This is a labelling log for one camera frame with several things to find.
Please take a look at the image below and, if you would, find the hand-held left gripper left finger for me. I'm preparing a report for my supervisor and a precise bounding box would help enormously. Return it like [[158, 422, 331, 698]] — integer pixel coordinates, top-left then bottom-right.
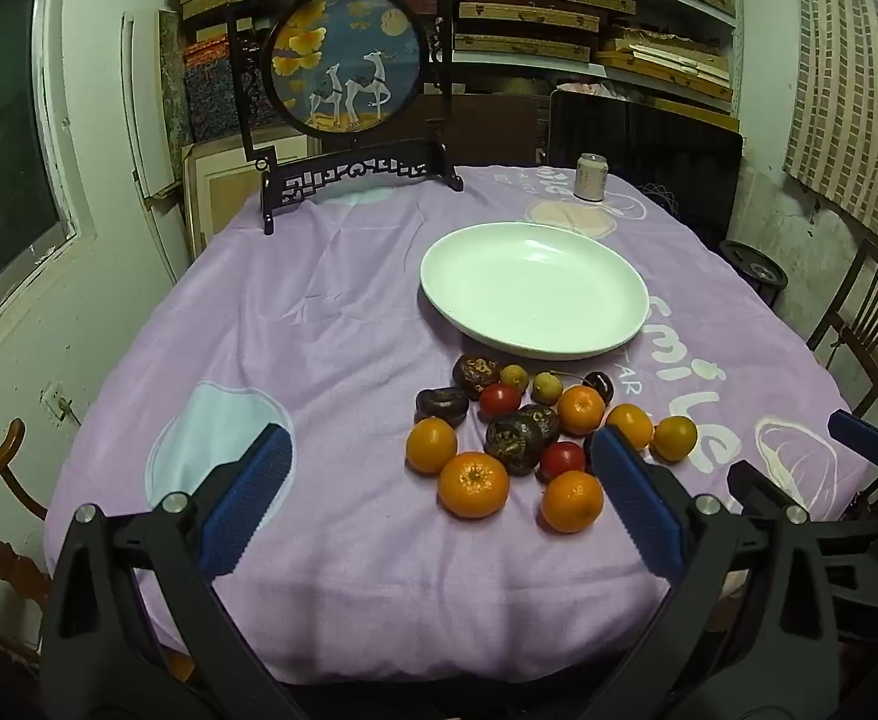
[[38, 424, 294, 720]]

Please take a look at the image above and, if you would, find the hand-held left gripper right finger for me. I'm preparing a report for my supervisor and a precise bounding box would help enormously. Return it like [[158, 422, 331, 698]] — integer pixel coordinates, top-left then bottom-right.
[[589, 424, 845, 720]]

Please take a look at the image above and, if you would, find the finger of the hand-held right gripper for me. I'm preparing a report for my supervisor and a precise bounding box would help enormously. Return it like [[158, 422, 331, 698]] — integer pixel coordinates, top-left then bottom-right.
[[728, 459, 878, 548], [827, 409, 878, 500]]

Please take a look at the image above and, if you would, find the orange tangerine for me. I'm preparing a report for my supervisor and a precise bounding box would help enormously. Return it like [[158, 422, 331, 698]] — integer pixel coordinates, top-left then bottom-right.
[[437, 451, 511, 520], [540, 469, 606, 534], [557, 385, 606, 437]]

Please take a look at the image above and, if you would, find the brownish orange round fruit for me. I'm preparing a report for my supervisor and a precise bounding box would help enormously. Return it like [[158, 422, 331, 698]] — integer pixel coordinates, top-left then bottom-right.
[[649, 415, 699, 463]]

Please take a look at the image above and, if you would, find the smooth orange round fruit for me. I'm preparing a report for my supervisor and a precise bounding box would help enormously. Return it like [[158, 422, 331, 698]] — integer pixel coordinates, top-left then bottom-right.
[[605, 403, 654, 451], [406, 417, 459, 475]]

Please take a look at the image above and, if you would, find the red cherry tomato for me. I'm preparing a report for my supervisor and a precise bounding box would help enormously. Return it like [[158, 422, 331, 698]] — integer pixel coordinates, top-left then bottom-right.
[[479, 382, 521, 418], [539, 441, 587, 482]]

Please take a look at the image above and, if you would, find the dark wrinkled passion fruit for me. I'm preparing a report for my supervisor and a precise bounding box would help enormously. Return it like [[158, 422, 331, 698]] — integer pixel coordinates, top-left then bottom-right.
[[484, 412, 545, 476], [452, 354, 502, 400], [520, 403, 562, 445], [415, 387, 470, 425]]

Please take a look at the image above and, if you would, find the dark cherry with stem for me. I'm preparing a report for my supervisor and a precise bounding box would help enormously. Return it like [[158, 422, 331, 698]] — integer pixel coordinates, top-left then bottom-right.
[[551, 370, 615, 404]]

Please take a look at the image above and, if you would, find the white oval plate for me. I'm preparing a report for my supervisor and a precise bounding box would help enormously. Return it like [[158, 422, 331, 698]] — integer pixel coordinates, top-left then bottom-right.
[[420, 222, 651, 361]]

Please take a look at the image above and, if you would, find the black round metal stool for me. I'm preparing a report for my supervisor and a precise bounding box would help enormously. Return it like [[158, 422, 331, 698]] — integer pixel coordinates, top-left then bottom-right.
[[718, 240, 789, 308]]

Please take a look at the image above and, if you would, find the purple printed tablecloth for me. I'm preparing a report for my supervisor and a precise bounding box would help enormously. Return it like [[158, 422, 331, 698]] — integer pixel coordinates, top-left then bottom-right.
[[43, 163, 878, 687]]

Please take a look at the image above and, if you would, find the carved orange wooden chair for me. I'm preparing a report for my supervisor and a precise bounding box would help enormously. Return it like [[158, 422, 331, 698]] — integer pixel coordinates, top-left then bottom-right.
[[0, 418, 54, 665]]

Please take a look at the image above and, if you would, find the beige drink can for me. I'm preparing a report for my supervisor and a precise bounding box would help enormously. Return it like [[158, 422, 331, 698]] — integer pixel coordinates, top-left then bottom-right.
[[575, 153, 609, 202]]

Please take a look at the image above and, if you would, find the checkered beige curtain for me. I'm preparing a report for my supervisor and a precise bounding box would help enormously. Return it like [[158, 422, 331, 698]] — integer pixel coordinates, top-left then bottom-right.
[[782, 0, 878, 230]]

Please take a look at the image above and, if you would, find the white metal shelf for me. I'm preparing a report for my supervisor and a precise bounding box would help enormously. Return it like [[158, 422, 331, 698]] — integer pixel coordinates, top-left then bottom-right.
[[289, 0, 744, 121]]

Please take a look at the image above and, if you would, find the stack of patterned fabric boxes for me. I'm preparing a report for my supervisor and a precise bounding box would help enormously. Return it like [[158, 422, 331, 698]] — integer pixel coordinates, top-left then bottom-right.
[[182, 37, 282, 143]]

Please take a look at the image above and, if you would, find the round embroidered screen black stand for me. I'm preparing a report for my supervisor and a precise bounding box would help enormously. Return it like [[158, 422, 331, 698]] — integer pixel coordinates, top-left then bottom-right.
[[225, 0, 465, 236]]

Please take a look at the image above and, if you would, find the white framed window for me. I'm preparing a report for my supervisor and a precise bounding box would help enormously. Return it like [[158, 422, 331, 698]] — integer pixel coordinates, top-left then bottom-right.
[[0, 0, 80, 338]]

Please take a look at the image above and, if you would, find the shelf of wooden boxes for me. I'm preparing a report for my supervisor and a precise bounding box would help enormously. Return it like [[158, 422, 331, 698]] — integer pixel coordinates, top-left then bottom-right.
[[171, 0, 736, 102]]

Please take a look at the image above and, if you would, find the white wall outlet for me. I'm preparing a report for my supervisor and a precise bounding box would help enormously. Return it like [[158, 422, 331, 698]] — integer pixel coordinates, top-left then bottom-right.
[[47, 382, 80, 425]]

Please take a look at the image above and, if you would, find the wooden picture frame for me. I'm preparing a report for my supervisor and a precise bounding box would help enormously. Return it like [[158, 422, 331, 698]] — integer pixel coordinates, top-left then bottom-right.
[[182, 131, 312, 256]]

